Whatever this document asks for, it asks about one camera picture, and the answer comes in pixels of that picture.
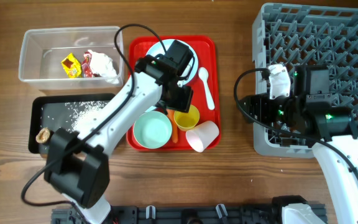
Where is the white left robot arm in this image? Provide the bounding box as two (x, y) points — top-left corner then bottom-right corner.
(44, 53), (195, 223)

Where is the pink plastic cup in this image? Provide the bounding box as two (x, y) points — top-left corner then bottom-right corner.
(185, 121), (219, 152)

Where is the red tray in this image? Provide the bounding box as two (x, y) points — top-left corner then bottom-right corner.
(126, 35), (222, 152)

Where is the grey dishwasher rack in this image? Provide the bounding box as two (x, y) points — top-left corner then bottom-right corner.
(252, 2), (358, 163)

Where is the brown round food piece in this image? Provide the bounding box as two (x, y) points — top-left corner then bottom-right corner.
(35, 128), (52, 144)

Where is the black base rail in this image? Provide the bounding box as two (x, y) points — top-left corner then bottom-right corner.
(50, 204), (279, 224)

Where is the light blue plate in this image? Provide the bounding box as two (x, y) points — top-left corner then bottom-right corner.
(146, 40), (198, 86)

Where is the orange carrot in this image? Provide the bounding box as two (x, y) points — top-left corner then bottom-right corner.
(167, 110), (178, 143)

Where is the red silver snack wrapper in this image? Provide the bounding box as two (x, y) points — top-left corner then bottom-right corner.
(81, 51), (100, 78)

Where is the black tray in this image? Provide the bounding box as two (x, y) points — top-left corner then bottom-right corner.
(28, 93), (114, 154)

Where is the white tissue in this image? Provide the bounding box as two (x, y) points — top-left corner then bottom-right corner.
(88, 50), (120, 85)

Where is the yellow plastic cup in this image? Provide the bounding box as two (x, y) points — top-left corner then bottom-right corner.
(173, 105), (200, 131)

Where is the yellow snack wrapper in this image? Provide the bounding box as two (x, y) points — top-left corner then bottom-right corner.
(61, 53), (82, 78)

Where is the green bowl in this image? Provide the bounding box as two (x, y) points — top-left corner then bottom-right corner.
(133, 111), (172, 149)

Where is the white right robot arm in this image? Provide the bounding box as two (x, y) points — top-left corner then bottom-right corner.
(234, 94), (358, 223)

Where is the white plastic spoon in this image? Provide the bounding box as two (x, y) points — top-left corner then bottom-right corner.
(198, 67), (215, 110)

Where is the light blue bowl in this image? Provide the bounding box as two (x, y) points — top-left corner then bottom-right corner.
(145, 106), (157, 113)

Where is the clear plastic bin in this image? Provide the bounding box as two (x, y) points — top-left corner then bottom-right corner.
(18, 26), (125, 90)

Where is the pile of white rice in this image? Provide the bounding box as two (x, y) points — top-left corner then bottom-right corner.
(64, 101), (108, 131)

